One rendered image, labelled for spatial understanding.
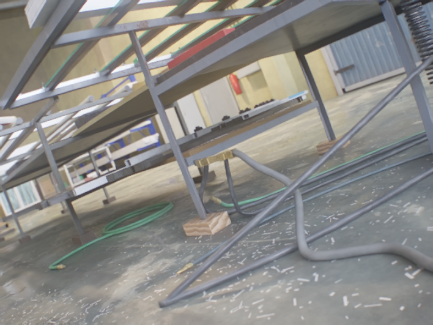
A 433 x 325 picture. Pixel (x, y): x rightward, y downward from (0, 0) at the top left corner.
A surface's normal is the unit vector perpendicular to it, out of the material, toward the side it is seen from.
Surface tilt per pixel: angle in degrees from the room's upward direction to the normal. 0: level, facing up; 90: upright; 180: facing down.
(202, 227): 90
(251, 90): 90
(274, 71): 90
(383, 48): 90
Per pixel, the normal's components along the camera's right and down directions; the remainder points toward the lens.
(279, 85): -0.67, 0.32
